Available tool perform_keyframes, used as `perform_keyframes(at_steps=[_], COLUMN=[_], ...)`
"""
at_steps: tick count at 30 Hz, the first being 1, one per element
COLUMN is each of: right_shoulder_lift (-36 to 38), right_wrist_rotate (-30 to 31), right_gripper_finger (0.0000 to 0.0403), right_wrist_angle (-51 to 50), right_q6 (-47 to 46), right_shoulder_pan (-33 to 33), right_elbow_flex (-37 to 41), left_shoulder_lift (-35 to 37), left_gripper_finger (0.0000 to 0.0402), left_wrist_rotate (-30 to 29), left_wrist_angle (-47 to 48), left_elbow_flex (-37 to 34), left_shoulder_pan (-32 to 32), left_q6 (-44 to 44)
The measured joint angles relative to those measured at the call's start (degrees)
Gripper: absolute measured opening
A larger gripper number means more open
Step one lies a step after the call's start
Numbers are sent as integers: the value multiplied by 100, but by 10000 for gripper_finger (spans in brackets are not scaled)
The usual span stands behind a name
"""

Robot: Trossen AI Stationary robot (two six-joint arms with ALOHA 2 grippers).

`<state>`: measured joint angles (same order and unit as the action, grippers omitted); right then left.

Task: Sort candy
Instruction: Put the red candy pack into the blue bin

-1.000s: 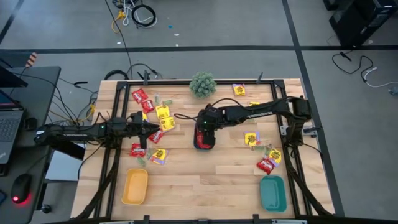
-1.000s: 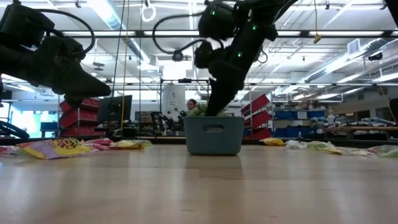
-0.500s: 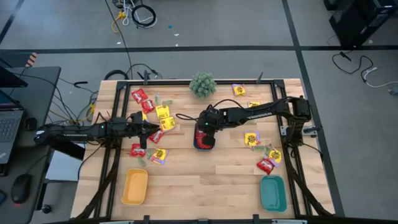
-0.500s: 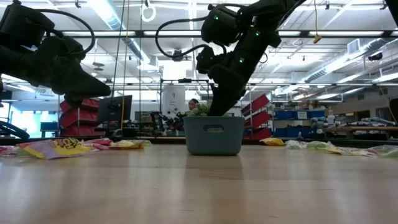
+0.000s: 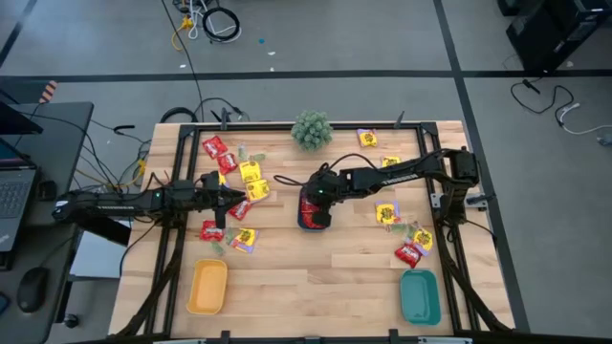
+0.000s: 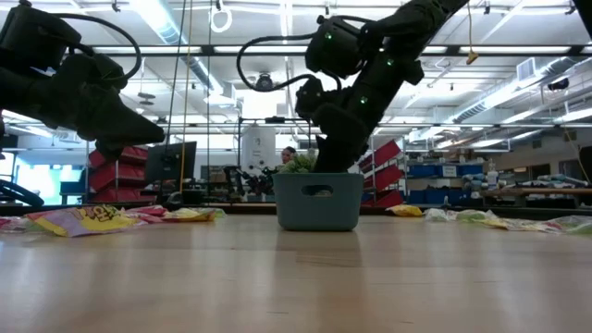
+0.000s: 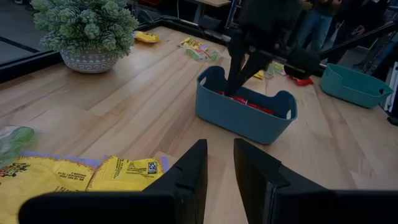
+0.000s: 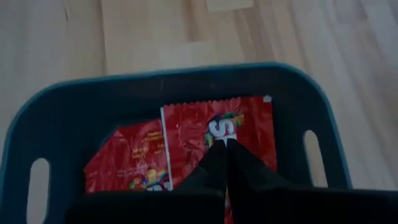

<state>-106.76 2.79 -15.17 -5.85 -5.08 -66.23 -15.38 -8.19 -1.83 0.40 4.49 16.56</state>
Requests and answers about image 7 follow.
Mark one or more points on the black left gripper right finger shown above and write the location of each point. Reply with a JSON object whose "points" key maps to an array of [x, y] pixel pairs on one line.
{"points": [[280, 199]]}

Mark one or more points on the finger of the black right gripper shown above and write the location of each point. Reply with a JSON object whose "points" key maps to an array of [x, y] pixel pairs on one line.
{"points": [[256, 67], [237, 62]]}

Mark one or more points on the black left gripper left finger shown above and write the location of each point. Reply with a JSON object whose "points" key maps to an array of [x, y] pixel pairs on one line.
{"points": [[186, 202]]}

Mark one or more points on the clear green candy pack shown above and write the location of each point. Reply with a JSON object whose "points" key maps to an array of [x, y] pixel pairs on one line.
{"points": [[14, 143], [205, 55], [275, 68]]}

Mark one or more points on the blue-grey plastic bin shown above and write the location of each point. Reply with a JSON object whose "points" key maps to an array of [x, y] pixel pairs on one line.
{"points": [[242, 124]]}

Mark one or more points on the teal plastic bin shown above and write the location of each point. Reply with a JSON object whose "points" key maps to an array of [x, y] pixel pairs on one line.
{"points": [[351, 91]]}

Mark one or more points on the person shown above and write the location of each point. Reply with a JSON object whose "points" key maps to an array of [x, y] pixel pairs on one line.
{"points": [[314, 25], [357, 18]]}

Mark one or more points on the silver aluminium extrusion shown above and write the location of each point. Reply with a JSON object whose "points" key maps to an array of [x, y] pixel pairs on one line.
{"points": [[392, 87]]}

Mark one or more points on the artificial green potted plant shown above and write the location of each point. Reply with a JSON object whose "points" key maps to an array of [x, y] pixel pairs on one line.
{"points": [[84, 28]]}

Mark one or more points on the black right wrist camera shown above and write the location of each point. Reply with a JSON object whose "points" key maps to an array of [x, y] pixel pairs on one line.
{"points": [[301, 63]]}

